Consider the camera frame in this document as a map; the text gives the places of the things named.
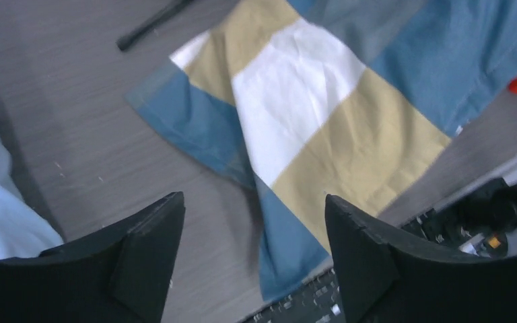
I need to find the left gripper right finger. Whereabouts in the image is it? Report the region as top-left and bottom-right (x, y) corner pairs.
(324, 194), (517, 322)

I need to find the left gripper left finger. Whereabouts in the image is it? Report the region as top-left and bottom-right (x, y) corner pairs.
(0, 192), (185, 322)

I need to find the blue beige checkered pillow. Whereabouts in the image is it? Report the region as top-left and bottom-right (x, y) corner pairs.
(127, 1), (517, 301)

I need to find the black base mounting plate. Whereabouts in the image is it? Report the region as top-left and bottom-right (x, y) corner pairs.
(242, 267), (345, 323)

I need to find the black folding tripod stand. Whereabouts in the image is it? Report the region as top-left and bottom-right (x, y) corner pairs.
(116, 0), (194, 52)

